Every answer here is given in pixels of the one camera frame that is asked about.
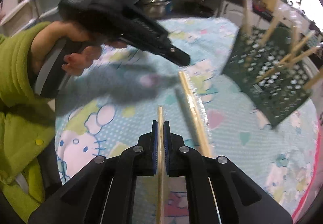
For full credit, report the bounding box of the chopsticks pair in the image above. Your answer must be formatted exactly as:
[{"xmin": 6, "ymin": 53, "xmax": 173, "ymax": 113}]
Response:
[
  {"xmin": 178, "ymin": 71, "xmax": 213, "ymax": 158},
  {"xmin": 156, "ymin": 106, "xmax": 165, "ymax": 224},
  {"xmin": 259, "ymin": 15, "xmax": 281, "ymax": 47},
  {"xmin": 255, "ymin": 42, "xmax": 322, "ymax": 83}
]

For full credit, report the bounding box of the chopsticks top pair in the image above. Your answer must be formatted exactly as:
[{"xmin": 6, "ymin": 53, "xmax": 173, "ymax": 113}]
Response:
[{"xmin": 255, "ymin": 42, "xmax": 322, "ymax": 83}]

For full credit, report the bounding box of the chopsticks front pair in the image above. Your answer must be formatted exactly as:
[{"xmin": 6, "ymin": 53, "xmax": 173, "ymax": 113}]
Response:
[{"xmin": 259, "ymin": 15, "xmax": 281, "ymax": 47}]

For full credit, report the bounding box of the green sleeve forearm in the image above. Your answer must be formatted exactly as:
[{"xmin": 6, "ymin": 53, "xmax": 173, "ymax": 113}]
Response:
[{"xmin": 1, "ymin": 22, "xmax": 55, "ymax": 222}]

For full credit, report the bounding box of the person left hand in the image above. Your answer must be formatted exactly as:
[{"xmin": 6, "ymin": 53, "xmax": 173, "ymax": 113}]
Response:
[{"xmin": 30, "ymin": 21, "xmax": 128, "ymax": 77}]

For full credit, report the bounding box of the hello kitty tablecloth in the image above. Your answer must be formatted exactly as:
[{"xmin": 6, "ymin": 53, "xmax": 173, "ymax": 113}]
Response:
[{"xmin": 55, "ymin": 18, "xmax": 320, "ymax": 215}]

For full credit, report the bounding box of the green plastic utensil basket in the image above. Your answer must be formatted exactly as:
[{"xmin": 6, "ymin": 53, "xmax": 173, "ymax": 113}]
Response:
[{"xmin": 222, "ymin": 26, "xmax": 311, "ymax": 127}]

